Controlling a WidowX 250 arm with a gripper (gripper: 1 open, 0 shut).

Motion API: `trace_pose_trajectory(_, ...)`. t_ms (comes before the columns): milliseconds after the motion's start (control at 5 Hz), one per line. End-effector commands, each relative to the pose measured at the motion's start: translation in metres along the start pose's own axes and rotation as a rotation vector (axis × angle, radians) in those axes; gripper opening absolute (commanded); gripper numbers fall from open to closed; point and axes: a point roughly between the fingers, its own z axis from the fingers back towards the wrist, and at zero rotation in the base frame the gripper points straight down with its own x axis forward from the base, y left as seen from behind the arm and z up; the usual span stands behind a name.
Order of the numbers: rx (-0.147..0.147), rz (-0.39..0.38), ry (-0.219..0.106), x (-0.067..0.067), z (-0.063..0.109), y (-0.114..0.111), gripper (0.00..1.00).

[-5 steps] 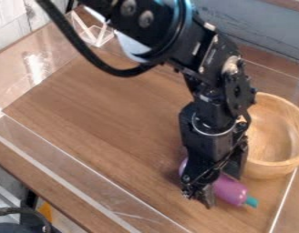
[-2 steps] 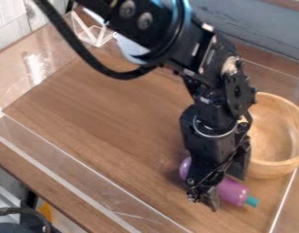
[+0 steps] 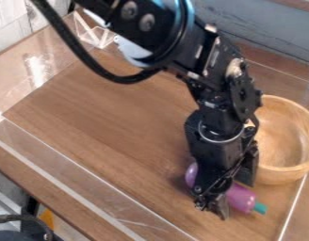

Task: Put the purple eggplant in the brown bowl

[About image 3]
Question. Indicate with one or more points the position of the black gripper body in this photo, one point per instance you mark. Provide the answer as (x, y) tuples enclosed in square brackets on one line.
[(219, 151)]

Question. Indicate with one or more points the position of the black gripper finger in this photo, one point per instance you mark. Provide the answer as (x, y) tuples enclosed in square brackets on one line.
[(245, 175), (219, 206)]

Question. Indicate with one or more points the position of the purple toy eggplant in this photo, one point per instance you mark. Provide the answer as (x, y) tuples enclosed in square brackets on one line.
[(241, 198)]

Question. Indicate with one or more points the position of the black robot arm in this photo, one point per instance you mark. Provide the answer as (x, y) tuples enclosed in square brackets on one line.
[(164, 38)]

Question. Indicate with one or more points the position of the brown wooden bowl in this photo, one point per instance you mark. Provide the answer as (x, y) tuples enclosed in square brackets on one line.
[(283, 140)]

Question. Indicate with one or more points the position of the clear acrylic front wall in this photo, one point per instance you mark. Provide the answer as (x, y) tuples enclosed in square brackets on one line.
[(96, 207)]

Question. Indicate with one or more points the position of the clear acrylic corner bracket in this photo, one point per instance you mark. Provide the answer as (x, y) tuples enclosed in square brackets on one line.
[(96, 35)]

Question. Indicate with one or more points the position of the black clamp with cable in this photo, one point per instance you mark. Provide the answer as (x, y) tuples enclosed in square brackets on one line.
[(33, 229)]

